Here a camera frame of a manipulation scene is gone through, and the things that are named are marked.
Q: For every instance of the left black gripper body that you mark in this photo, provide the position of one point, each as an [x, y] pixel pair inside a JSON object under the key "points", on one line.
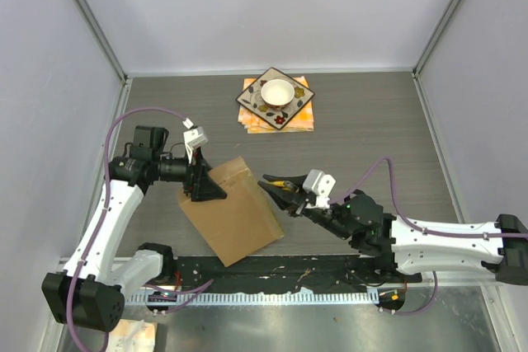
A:
{"points": [[192, 172]]}

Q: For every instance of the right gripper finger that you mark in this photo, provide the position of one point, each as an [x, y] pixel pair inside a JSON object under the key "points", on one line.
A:
{"points": [[285, 200], [298, 180]]}

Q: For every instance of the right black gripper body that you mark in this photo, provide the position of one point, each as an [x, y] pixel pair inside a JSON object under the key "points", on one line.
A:
{"points": [[327, 218]]}

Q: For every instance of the yellow utility knife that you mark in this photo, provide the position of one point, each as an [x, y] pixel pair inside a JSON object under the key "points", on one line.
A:
{"points": [[284, 185]]}

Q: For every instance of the brown cardboard express box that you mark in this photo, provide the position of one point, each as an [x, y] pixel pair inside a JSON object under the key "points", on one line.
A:
{"points": [[239, 225]]}

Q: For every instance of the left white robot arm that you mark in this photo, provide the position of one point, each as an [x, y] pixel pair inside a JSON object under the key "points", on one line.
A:
{"points": [[88, 292]]}

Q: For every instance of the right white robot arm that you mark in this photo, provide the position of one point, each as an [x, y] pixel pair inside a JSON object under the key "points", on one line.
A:
{"points": [[397, 246]]}

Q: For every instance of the orange checkered folded cloth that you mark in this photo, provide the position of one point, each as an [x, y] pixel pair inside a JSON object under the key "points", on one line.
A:
{"points": [[304, 120]]}

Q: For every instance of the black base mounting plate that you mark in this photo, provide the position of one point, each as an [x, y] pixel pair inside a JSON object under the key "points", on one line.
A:
{"points": [[283, 274]]}

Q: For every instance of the square floral ceramic plate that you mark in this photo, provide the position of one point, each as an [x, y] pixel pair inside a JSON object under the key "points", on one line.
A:
{"points": [[253, 98]]}

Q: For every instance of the white ceramic bowl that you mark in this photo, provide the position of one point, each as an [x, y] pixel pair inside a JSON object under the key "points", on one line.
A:
{"points": [[277, 93]]}

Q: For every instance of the white orange paper packet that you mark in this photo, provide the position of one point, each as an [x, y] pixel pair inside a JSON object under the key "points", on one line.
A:
{"points": [[133, 336]]}

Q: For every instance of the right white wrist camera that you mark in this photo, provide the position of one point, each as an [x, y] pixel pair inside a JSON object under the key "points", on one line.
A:
{"points": [[318, 185]]}

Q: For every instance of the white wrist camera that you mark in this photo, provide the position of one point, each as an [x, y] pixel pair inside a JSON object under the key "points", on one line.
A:
{"points": [[194, 137], [318, 185]]}

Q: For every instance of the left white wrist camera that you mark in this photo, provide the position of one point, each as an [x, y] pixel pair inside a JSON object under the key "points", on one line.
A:
{"points": [[194, 137]]}

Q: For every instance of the white slotted cable duct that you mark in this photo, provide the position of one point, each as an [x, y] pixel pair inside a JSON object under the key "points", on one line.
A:
{"points": [[303, 297]]}

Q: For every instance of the aluminium frame rail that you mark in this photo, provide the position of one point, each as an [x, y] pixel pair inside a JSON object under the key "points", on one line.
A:
{"points": [[462, 279]]}

